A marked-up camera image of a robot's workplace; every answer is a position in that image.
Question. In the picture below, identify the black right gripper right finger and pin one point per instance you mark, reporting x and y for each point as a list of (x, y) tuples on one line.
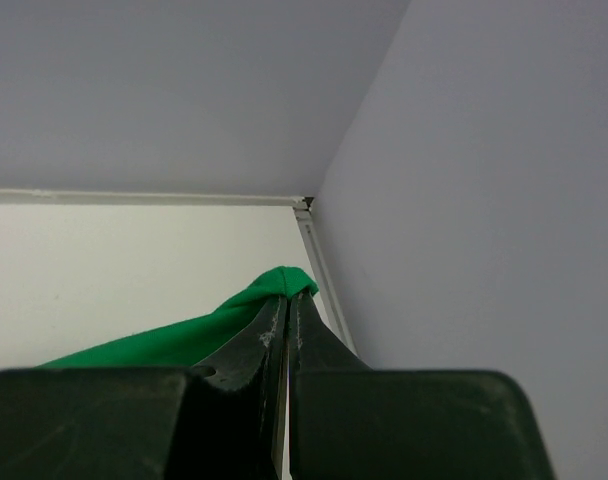
[(350, 421)]

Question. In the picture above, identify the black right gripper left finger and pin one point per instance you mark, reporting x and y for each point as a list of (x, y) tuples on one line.
[(215, 420)]

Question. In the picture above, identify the green t shirt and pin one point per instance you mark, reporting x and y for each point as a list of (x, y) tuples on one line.
[(187, 342)]

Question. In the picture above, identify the aluminium table edge rail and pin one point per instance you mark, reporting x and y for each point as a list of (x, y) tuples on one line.
[(300, 205)]

